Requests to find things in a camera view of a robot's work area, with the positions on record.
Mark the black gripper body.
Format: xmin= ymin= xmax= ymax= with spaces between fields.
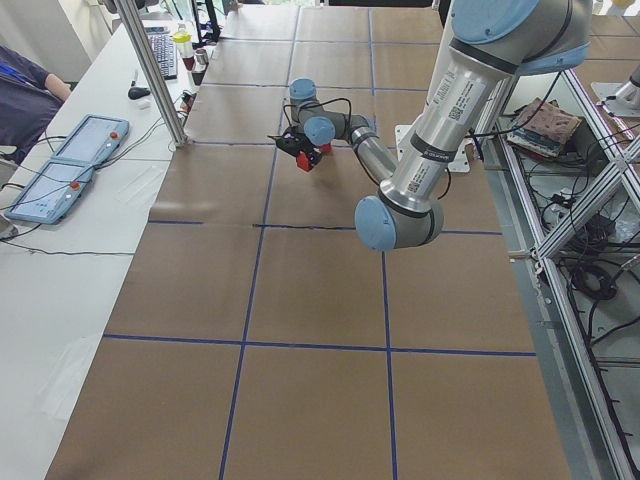
xmin=275 ymin=130 xmax=320 ymax=161

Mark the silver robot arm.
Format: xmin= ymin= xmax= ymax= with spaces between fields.
xmin=274 ymin=1 xmax=592 ymax=252

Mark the metal cup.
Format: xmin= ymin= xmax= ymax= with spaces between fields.
xmin=194 ymin=48 xmax=209 ymax=66

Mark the yellow lid bottle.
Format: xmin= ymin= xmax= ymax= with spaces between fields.
xmin=172 ymin=29 xmax=194 ymax=60

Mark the black computer mouse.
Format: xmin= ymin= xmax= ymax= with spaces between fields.
xmin=128 ymin=86 xmax=151 ymax=100

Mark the black keyboard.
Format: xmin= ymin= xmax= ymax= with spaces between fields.
xmin=148 ymin=34 xmax=178 ymax=80

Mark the upper blue teach pendant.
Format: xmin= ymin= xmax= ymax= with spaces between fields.
xmin=52 ymin=115 xmax=130 ymax=166

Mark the blue teach pendant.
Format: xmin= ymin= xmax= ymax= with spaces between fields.
xmin=6 ymin=160 xmax=95 ymax=225
xmin=52 ymin=115 xmax=130 ymax=166

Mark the lower blue teach pendant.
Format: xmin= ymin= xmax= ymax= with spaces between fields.
xmin=6 ymin=160 xmax=95 ymax=225

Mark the stack of books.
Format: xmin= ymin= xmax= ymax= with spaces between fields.
xmin=506 ymin=98 xmax=582 ymax=158

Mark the seated person in blue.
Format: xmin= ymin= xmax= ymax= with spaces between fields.
xmin=1 ymin=46 xmax=72 ymax=164

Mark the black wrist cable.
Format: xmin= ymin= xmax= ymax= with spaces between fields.
xmin=281 ymin=97 xmax=355 ymax=132

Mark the aluminium frame post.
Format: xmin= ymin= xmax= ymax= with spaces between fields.
xmin=114 ymin=0 xmax=187 ymax=148

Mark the white pedestal column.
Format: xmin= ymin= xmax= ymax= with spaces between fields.
xmin=394 ymin=124 xmax=472 ymax=173

